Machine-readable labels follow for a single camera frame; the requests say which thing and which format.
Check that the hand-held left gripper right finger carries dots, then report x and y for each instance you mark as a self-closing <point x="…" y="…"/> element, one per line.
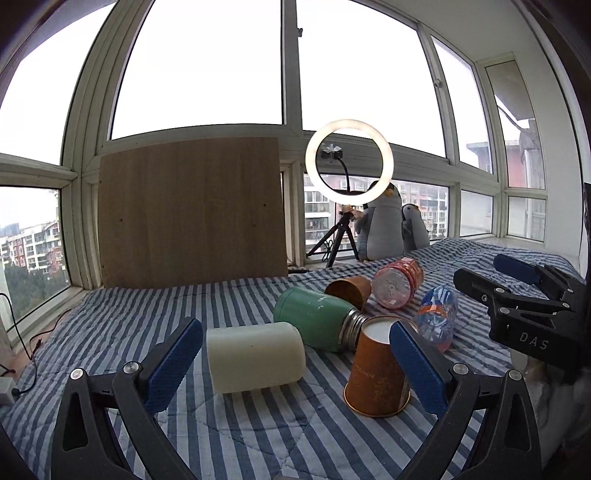
<point x="421" y="369"/>

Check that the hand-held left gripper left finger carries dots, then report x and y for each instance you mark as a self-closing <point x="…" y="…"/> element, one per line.
<point x="170" y="369"/>

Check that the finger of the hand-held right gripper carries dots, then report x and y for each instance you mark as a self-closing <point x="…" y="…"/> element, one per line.
<point x="478" y="286"/>
<point x="517" y="269"/>

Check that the orange paper cup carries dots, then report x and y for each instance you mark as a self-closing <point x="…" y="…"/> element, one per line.
<point x="369" y="374"/>

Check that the white plastic cup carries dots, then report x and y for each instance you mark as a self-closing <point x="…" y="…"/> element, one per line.
<point x="256" y="357"/>

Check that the brown paper cup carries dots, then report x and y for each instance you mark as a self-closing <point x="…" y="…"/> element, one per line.
<point x="346" y="290"/>

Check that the plastic bottle with blue label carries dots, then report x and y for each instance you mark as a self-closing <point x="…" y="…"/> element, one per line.
<point x="436" y="318"/>

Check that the plastic bottle with orange label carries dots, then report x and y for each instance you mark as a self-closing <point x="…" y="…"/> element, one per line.
<point x="397" y="281"/>

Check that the small grey penguin plush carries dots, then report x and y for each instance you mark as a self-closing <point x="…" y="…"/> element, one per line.
<point x="414" y="230"/>

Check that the blue striped blanket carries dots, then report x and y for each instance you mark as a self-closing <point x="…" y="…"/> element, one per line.
<point x="258" y="429"/>

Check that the large grey penguin plush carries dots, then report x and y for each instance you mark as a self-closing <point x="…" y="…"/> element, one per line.
<point x="381" y="226"/>

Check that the green thermos bottle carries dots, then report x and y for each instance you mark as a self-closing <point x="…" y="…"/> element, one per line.
<point x="309" y="316"/>

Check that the black tripod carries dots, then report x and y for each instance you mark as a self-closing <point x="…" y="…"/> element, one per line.
<point x="340" y="230"/>

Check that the wooden board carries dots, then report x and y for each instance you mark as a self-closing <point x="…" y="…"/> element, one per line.
<point x="189" y="212"/>

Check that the white power adapter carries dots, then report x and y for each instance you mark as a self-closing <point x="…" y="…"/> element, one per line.
<point x="5" y="391"/>

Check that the black phone holder gooseneck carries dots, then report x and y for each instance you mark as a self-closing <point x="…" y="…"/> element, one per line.
<point x="344" y="173"/>

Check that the white window frame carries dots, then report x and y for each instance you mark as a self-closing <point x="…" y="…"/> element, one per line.
<point x="291" y="69"/>

